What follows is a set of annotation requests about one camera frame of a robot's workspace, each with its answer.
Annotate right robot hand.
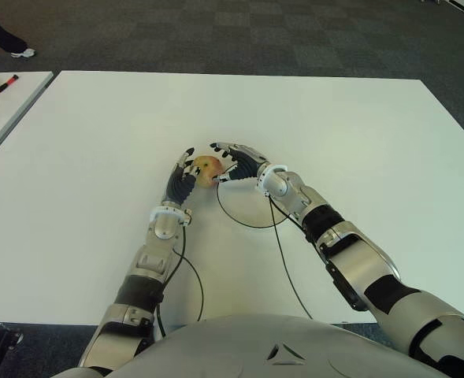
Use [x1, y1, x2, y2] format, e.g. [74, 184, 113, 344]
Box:
[210, 141, 271, 185]

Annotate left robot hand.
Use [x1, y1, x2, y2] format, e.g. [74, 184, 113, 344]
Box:
[163, 147, 199, 206]

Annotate yellow-red apple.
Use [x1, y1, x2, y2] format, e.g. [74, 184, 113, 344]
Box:
[191, 155, 225, 188]

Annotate white plate black rim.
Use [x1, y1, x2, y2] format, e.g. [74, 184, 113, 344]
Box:
[215, 177, 295, 230]

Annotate grey robot torso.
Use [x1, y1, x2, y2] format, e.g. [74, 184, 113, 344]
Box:
[109, 313, 449, 378]

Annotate red and black marker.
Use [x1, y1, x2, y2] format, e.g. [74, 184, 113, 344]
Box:
[0, 73, 20, 95]

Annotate black stand part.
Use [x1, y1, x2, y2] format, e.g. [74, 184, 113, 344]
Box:
[0, 322, 23, 363]

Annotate person leg dark trousers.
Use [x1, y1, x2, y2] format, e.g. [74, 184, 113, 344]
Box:
[0, 6, 28, 54]

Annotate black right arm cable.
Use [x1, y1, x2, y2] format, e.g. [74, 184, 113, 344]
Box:
[269, 196, 315, 320]

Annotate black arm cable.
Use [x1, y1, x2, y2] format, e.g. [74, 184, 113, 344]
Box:
[155, 224, 205, 342]
[269, 196, 315, 320]

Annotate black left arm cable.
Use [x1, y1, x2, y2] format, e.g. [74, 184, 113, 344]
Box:
[155, 224, 205, 342]

